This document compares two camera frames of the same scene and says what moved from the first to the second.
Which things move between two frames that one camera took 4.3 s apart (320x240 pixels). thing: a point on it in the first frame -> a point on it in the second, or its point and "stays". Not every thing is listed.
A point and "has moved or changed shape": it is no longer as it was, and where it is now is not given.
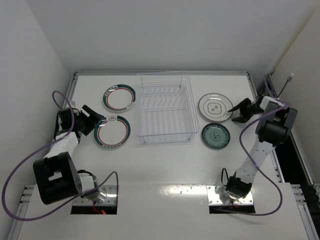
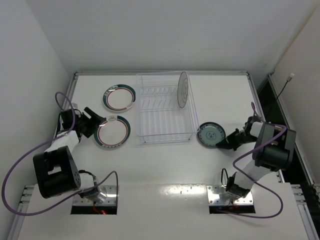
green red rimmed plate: x=119 y=97 stays
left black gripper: x=83 y=121 stays
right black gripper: x=247 y=110 -> x=236 y=136
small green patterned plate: x=216 y=135 has moved or changed shape
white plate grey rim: x=214 y=107 -> x=182 y=89
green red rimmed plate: x=112 y=132 stays
